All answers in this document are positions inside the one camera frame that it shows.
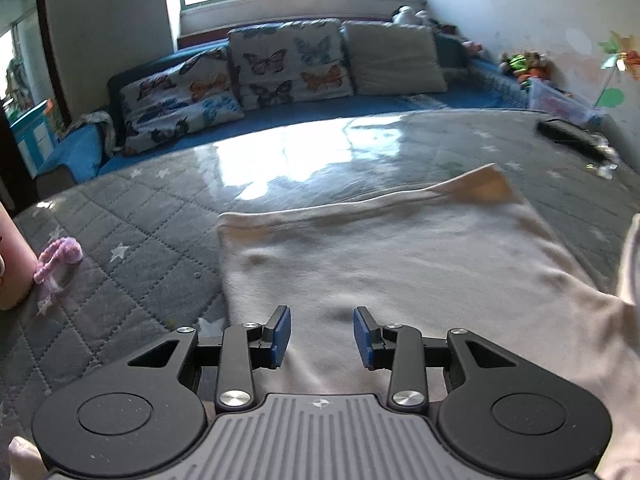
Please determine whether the black remote control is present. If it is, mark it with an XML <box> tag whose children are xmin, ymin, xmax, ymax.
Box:
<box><xmin>536</xmin><ymin>119</ymin><xmax>618</xmax><ymax>166</ymax></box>

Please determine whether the clear plastic storage box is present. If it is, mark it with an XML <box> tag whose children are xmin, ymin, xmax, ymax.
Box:
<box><xmin>527</xmin><ymin>77</ymin><xmax>606</xmax><ymax>128</ymax></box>

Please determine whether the teal toy cabinet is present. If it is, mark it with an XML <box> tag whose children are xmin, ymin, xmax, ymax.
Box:
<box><xmin>12</xmin><ymin>100</ymin><xmax>58</xmax><ymax>171</ymax></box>

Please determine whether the colourful pinwheel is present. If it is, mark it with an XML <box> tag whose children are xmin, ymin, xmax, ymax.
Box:
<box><xmin>594</xmin><ymin>30</ymin><xmax>640</xmax><ymax>111</ymax></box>

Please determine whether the plain grey pillow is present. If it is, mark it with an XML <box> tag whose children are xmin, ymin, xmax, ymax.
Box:
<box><xmin>342</xmin><ymin>20</ymin><xmax>448</xmax><ymax>95</ymax></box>

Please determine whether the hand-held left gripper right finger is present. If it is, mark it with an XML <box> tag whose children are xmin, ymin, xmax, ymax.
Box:
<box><xmin>352</xmin><ymin>305</ymin><xmax>516</xmax><ymax>413</ymax></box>

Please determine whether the white plush toy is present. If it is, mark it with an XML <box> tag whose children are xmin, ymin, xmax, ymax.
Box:
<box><xmin>392</xmin><ymin>6</ymin><xmax>431</xmax><ymax>26</ymax></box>

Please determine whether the pink fuzzy strap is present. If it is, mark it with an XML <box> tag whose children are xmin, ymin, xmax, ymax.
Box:
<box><xmin>34</xmin><ymin>237</ymin><xmax>83</xmax><ymax>286</ymax></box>

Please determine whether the blue sofa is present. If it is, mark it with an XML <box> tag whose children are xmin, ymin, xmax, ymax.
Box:
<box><xmin>37</xmin><ymin>20</ymin><xmax>601</xmax><ymax>186</ymax></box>

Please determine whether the green orange plush toy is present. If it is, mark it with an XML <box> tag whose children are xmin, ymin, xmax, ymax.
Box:
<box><xmin>500</xmin><ymin>50</ymin><xmax>553</xmax><ymax>83</ymax></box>

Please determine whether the grey quilted table cover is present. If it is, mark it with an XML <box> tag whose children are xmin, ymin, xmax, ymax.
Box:
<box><xmin>0</xmin><ymin>110</ymin><xmax>640</xmax><ymax>480</ymax></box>

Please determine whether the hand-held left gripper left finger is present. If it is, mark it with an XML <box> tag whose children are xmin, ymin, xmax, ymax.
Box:
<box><xmin>127</xmin><ymin>305</ymin><xmax>292</xmax><ymax>413</ymax></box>

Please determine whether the butterfly print pillow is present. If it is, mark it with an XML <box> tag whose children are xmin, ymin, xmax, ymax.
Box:
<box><xmin>227</xmin><ymin>19</ymin><xmax>355</xmax><ymax>111</ymax></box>
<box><xmin>120</xmin><ymin>45</ymin><xmax>247</xmax><ymax>156</ymax></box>

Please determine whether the cream garment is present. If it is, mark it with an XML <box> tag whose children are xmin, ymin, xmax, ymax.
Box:
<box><xmin>7</xmin><ymin>162</ymin><xmax>640</xmax><ymax>480</ymax></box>

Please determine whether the dark wooden door frame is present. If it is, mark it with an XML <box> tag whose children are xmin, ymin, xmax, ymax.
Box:
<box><xmin>34</xmin><ymin>0</ymin><xmax>73</xmax><ymax>128</ymax></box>

